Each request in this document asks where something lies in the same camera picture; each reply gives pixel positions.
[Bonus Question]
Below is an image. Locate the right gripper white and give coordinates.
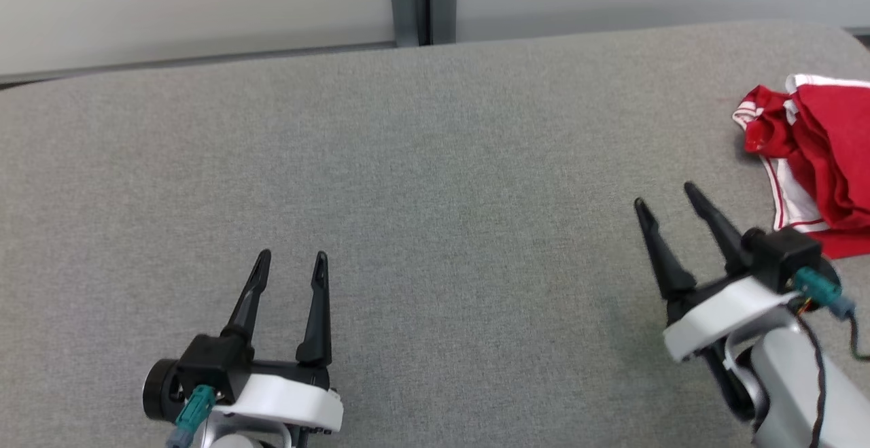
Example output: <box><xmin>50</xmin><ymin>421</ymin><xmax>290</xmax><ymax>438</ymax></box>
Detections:
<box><xmin>633</xmin><ymin>182</ymin><xmax>799</xmax><ymax>364</ymax></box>

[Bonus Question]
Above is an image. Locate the red white basketball jersey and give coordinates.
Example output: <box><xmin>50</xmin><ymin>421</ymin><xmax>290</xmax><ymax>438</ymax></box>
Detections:
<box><xmin>732</xmin><ymin>74</ymin><xmax>870</xmax><ymax>260</ymax></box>

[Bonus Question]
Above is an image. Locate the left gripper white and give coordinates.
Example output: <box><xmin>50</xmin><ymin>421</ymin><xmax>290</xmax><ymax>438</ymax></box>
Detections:
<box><xmin>221</xmin><ymin>249</ymin><xmax>344</xmax><ymax>432</ymax></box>

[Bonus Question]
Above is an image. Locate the right cable with teal connector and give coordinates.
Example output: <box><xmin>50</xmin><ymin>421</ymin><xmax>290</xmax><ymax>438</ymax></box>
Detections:
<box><xmin>794</xmin><ymin>268</ymin><xmax>870</xmax><ymax>360</ymax></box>

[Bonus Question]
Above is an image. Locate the thin braided right arm cable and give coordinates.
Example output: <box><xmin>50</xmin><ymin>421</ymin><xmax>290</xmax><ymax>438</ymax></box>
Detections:
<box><xmin>799</xmin><ymin>312</ymin><xmax>829</xmax><ymax>448</ymax></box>

